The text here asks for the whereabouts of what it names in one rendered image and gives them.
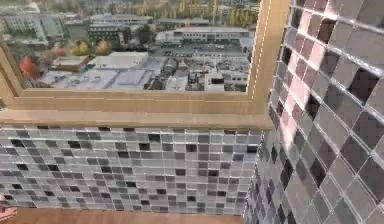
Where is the wooden framed window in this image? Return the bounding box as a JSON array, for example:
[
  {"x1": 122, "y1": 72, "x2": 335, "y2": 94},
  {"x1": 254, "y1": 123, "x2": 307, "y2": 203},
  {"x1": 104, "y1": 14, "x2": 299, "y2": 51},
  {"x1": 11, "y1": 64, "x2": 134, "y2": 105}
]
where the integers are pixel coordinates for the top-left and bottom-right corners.
[{"x1": 0, "y1": 0, "x2": 292, "y2": 131}]

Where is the pink object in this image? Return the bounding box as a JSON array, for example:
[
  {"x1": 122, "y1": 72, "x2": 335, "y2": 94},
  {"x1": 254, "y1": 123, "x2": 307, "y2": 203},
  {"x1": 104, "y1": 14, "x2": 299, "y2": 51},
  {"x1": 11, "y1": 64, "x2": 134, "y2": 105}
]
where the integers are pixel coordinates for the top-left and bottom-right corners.
[{"x1": 0, "y1": 195, "x2": 18, "y2": 224}]

